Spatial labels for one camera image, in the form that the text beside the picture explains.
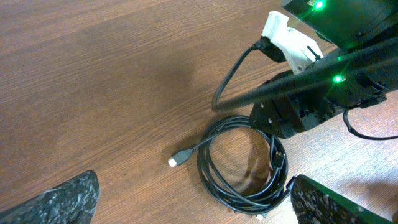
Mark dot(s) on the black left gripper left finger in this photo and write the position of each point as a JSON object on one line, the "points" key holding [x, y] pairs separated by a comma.
{"points": [[73, 201]]}

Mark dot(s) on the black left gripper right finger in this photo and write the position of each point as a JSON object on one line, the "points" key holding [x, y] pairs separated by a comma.
{"points": [[314, 203]]}

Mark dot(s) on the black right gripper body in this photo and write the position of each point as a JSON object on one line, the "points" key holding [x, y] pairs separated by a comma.
{"points": [[295, 113]]}

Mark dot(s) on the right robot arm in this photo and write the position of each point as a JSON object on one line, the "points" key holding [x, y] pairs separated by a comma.
{"points": [[342, 55]]}

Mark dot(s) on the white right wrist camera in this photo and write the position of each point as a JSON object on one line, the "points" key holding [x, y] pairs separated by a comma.
{"points": [[299, 50]]}

